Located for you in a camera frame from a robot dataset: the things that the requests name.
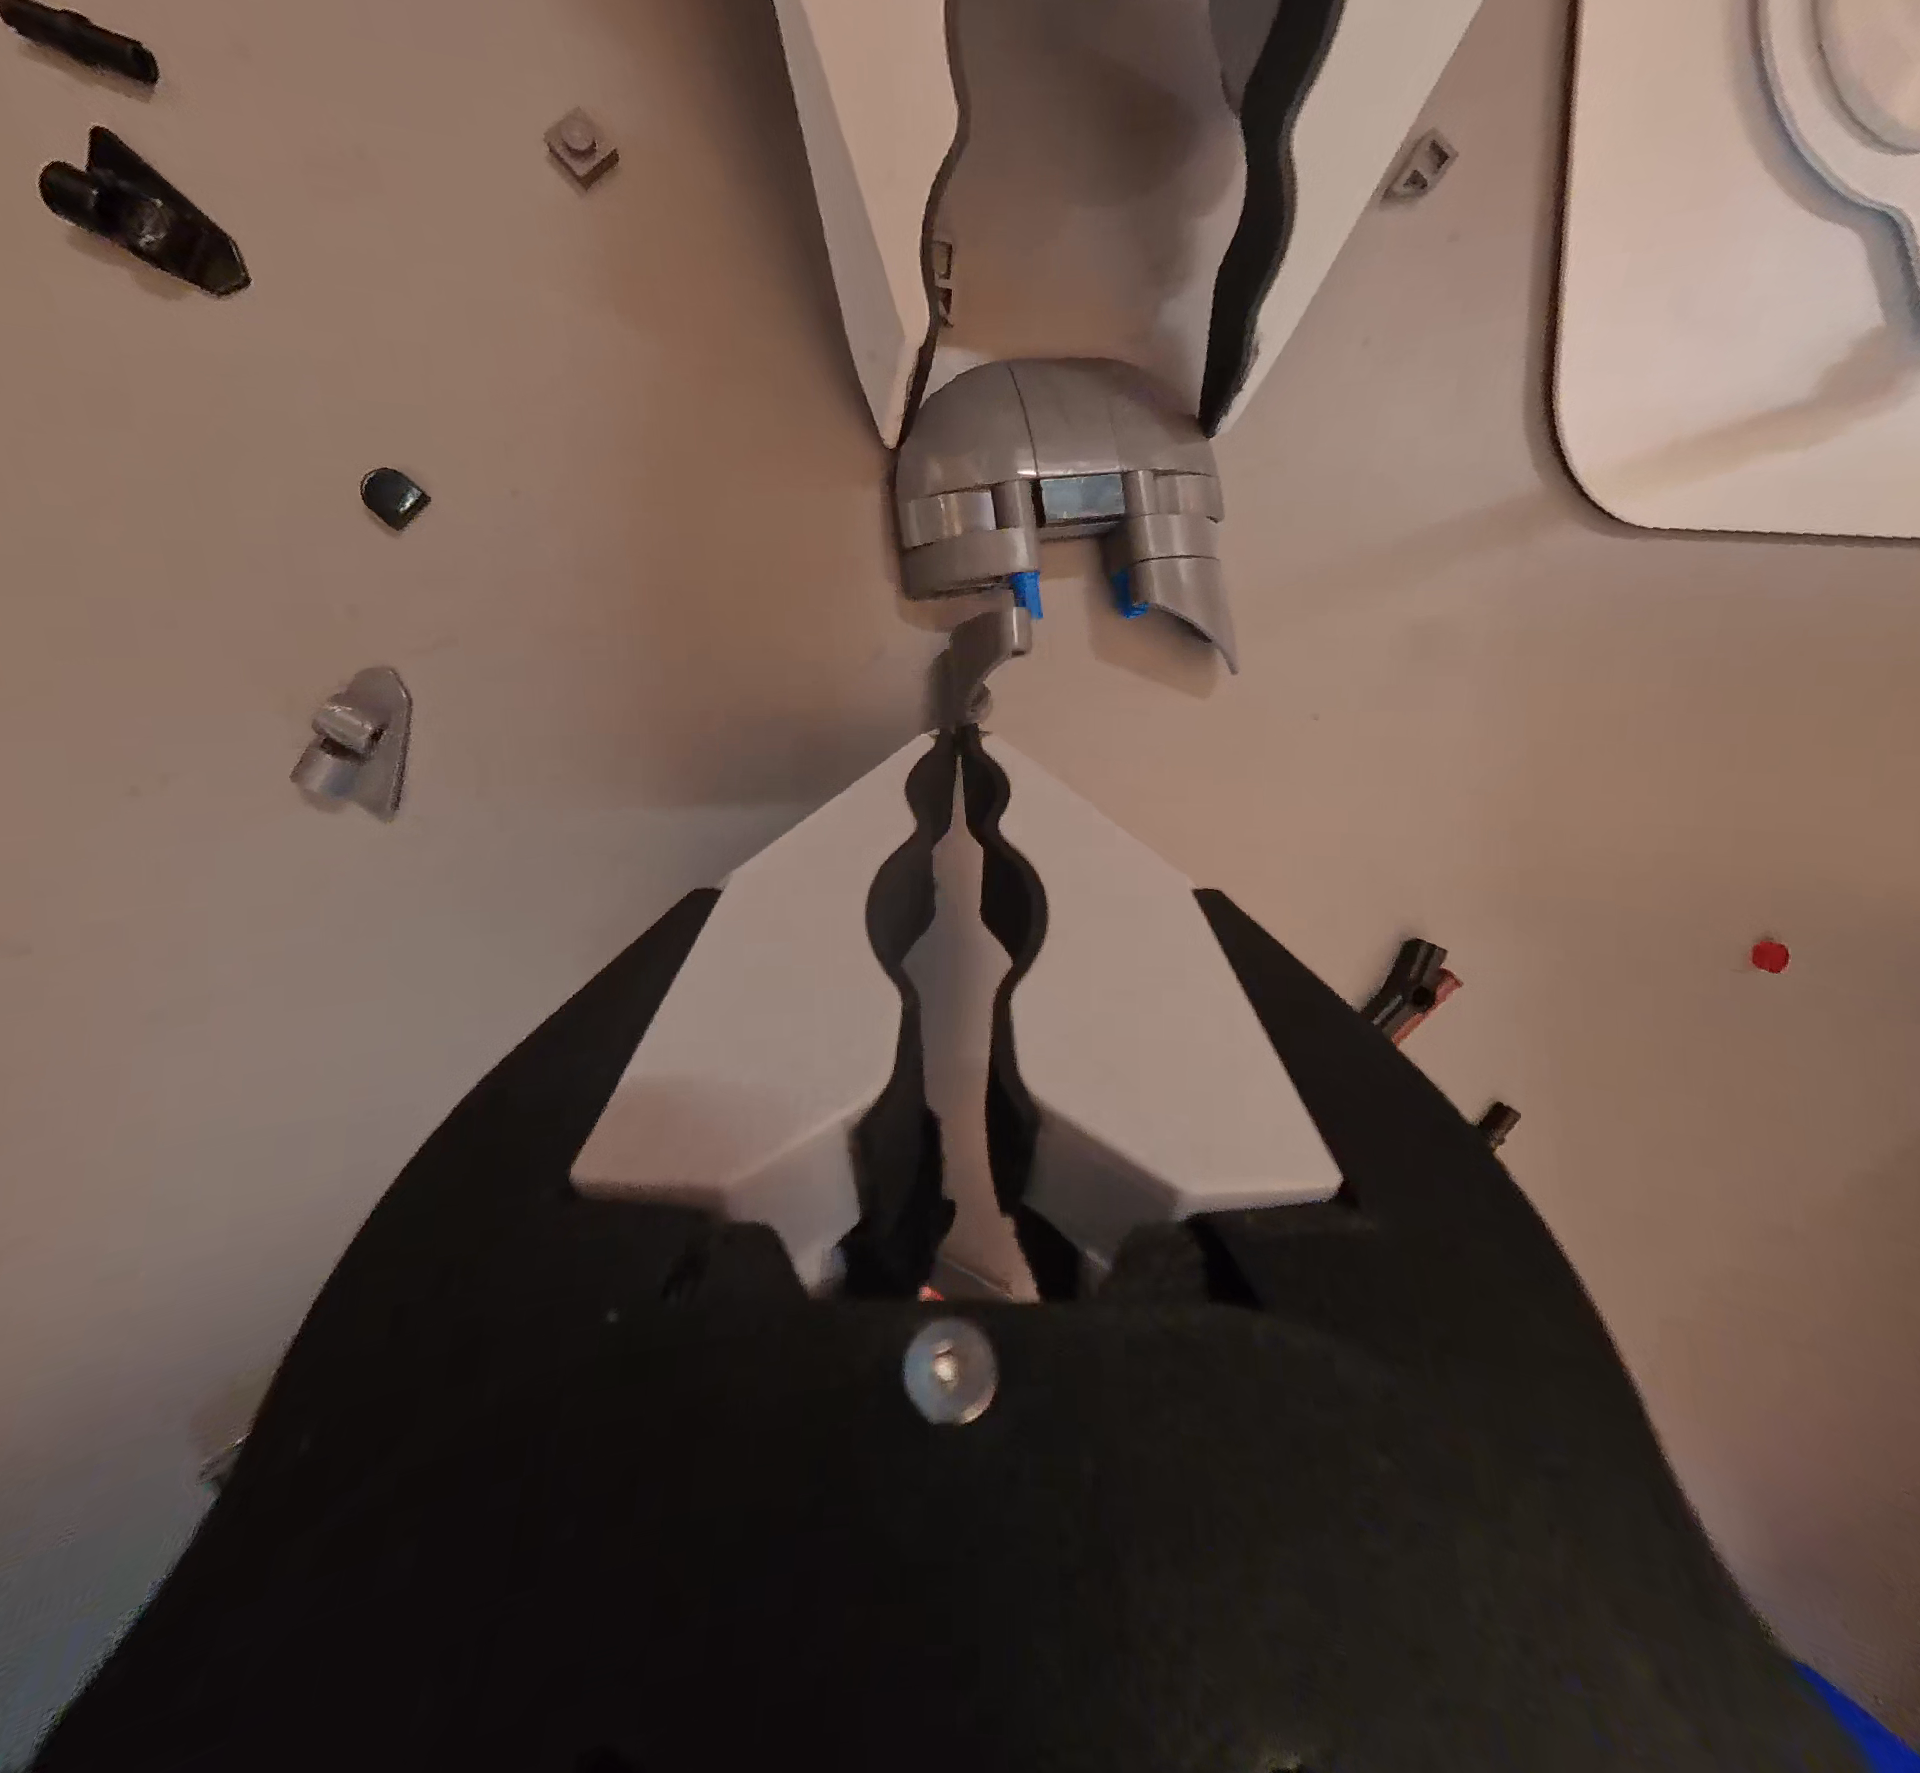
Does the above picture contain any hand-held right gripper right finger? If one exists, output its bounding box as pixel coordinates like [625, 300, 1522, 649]
[959, 727, 1341, 1299]

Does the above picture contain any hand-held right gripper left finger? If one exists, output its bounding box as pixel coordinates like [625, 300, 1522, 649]
[566, 730, 962, 1294]

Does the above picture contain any grey lego helmet assembly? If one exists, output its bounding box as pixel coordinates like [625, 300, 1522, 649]
[893, 359, 1242, 677]

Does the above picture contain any grey curved lego piece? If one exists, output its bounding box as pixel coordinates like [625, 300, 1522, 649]
[931, 602, 1039, 732]

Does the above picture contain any black and brown lego pin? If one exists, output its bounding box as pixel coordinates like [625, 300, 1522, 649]
[1362, 939, 1459, 1047]

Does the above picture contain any grey lego wedge with clip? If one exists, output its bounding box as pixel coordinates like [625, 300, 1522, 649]
[287, 667, 413, 818]

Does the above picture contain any black lego wedge with clip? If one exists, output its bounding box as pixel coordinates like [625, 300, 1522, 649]
[35, 127, 252, 299]

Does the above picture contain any long black lego pin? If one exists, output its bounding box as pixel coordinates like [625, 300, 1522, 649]
[0, 0, 161, 89]

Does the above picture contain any white book stand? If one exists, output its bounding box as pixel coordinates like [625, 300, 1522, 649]
[1551, 0, 1920, 541]

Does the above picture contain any blue plastic object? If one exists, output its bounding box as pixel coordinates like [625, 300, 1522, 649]
[1788, 1661, 1920, 1773]

